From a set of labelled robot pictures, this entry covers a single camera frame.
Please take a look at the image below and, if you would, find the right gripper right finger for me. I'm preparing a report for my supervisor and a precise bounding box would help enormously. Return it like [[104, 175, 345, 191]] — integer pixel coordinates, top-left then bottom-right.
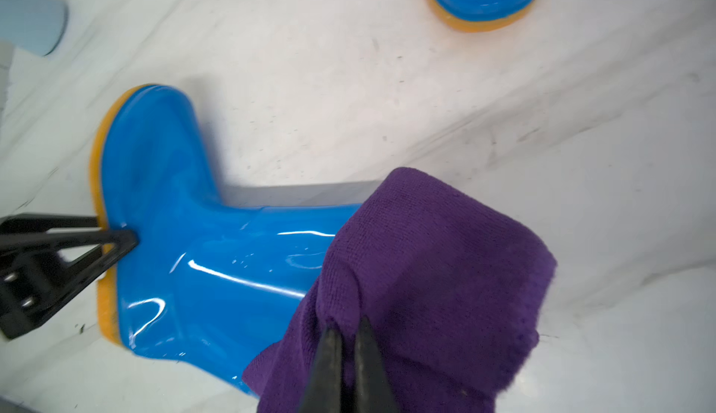
[[354, 317, 399, 413]]

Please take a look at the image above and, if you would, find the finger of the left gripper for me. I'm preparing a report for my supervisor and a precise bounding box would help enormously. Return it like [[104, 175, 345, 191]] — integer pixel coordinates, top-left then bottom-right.
[[1, 213, 139, 253], [1, 241, 138, 340]]

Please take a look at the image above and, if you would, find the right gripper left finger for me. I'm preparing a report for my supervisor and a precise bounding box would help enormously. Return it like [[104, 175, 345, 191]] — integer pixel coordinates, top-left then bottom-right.
[[298, 328, 343, 413]]

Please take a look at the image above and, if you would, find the purple cloth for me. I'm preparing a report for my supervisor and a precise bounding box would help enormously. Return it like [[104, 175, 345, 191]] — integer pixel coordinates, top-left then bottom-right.
[[242, 168, 557, 412]]

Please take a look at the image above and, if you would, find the light blue cup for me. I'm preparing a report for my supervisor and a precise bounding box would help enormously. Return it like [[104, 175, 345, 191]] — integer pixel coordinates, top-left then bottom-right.
[[1, 0, 68, 57]]

